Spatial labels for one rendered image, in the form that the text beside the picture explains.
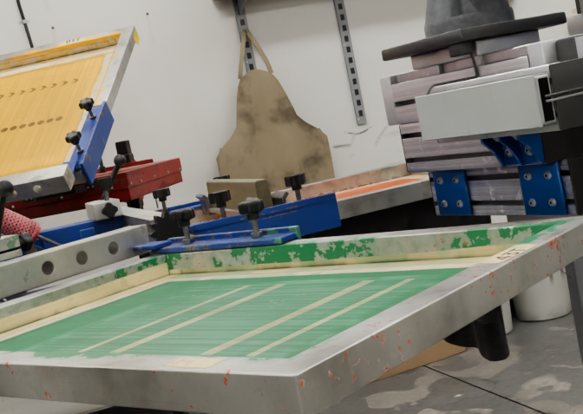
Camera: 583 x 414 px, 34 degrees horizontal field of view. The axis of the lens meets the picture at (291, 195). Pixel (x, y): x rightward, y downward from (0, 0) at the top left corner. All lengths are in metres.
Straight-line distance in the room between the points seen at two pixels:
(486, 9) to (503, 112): 0.30
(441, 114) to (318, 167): 2.89
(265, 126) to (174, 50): 0.52
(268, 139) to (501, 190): 2.69
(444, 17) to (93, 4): 2.74
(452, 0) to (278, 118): 2.71
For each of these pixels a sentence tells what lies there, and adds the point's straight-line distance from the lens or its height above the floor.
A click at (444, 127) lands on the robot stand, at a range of 1.44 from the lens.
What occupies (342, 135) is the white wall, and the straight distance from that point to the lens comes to 4.41.
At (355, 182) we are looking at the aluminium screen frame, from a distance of 2.53.
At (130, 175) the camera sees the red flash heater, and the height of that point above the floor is 1.09.
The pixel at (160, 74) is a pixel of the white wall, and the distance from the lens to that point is 4.18.
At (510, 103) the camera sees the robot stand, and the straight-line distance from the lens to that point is 1.32.
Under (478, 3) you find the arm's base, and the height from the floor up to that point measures 1.30.
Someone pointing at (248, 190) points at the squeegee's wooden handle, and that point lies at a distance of 2.00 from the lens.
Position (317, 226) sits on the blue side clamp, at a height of 0.95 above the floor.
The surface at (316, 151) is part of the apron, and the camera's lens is 4.31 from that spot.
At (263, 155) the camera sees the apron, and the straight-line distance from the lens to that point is 4.23.
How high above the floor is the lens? 1.18
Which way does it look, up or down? 5 degrees down
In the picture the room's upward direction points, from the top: 11 degrees counter-clockwise
